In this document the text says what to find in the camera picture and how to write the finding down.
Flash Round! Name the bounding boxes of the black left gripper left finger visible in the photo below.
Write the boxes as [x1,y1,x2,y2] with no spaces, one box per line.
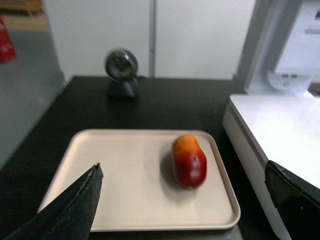
[6,163,104,240]

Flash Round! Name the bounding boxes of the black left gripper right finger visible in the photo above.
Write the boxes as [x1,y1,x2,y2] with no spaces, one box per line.
[264,160,320,240]

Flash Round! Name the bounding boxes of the dark red mango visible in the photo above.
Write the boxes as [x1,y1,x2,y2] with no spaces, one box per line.
[171,134,207,191]

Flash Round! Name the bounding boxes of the white checkout scale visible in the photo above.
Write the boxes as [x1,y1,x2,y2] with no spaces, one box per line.
[222,94,320,240]

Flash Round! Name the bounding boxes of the black checkout counter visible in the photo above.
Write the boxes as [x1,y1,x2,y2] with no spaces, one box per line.
[0,76,276,240]

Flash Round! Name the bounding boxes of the beige plastic tray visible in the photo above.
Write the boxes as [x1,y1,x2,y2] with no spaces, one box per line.
[40,129,241,232]

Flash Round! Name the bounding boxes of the black barcode scanner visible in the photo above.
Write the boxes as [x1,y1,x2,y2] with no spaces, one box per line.
[104,48,140,100]

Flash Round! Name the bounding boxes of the red fire extinguisher box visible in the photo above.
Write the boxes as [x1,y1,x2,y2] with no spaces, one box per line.
[0,17,17,63]

